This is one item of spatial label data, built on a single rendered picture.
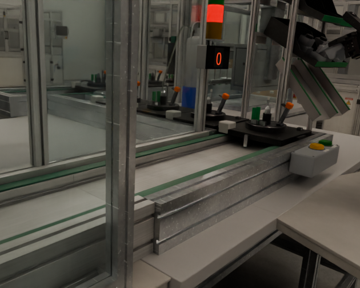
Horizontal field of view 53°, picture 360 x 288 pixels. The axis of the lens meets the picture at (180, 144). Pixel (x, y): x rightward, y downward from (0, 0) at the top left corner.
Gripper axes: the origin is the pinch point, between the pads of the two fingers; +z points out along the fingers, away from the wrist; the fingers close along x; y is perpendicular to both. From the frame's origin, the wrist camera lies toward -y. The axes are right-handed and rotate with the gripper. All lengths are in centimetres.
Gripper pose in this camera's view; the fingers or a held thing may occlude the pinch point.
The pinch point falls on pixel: (325, 50)
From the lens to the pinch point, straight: 152.1
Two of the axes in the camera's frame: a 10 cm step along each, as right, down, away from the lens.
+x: 8.0, -0.8, 5.9
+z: -5.7, 2.0, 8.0
